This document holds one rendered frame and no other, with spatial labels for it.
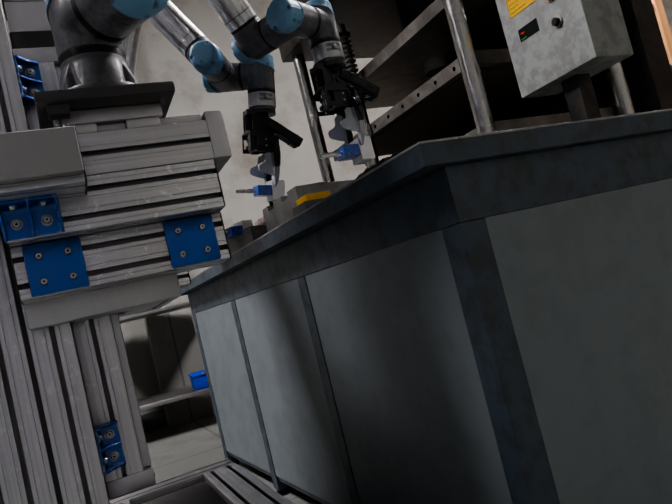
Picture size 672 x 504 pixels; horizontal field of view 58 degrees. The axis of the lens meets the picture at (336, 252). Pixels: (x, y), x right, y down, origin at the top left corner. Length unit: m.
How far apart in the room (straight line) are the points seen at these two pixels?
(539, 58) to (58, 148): 1.47
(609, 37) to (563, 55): 0.13
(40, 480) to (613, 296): 1.06
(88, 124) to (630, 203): 0.96
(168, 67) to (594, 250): 4.19
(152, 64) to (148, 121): 3.82
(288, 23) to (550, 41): 0.88
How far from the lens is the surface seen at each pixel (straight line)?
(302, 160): 4.98
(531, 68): 2.06
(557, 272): 1.06
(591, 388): 1.09
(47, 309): 1.20
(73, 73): 1.20
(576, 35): 1.95
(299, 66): 3.17
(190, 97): 4.91
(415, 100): 2.43
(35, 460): 1.27
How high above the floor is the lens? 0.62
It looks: 4 degrees up
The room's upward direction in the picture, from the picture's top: 14 degrees counter-clockwise
